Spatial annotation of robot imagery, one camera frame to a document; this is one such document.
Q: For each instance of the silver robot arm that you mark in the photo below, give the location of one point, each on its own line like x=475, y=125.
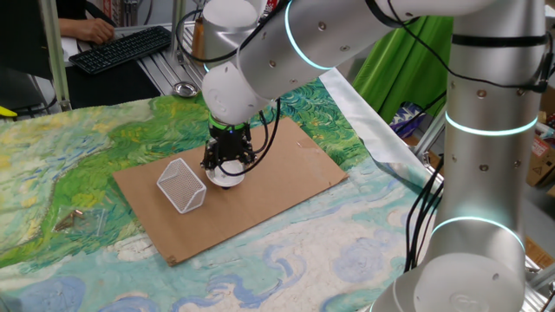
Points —
x=477, y=173

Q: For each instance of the small metal dish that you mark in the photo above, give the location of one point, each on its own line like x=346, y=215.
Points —
x=185, y=89

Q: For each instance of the white plate with flower print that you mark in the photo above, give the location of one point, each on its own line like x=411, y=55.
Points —
x=225, y=177

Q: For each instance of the green curtain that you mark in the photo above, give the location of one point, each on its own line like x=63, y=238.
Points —
x=399, y=65

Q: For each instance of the black desk mat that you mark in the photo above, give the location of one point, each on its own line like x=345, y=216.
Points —
x=112, y=86

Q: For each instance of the brown cardboard sheet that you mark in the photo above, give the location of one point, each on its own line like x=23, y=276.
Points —
x=282, y=173

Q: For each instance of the blue white patterned bag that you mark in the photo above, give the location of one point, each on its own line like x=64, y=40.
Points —
x=405, y=121

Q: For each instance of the painted landscape tablecloth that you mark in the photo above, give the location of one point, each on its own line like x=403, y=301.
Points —
x=130, y=125

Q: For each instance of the aluminium frame post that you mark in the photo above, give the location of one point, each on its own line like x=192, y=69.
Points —
x=55, y=52
x=429, y=138
x=178, y=30

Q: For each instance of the yellow object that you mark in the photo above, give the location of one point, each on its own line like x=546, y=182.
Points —
x=6, y=112

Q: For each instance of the black keyboard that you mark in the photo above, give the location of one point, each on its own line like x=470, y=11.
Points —
x=121, y=48

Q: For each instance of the person's bare forearm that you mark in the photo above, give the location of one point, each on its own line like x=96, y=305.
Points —
x=67, y=27

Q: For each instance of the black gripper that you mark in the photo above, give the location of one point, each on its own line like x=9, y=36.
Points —
x=230, y=141

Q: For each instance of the person's bare hand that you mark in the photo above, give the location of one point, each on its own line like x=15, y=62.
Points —
x=96, y=30

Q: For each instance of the clear plastic bag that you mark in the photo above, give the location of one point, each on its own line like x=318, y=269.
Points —
x=86, y=223

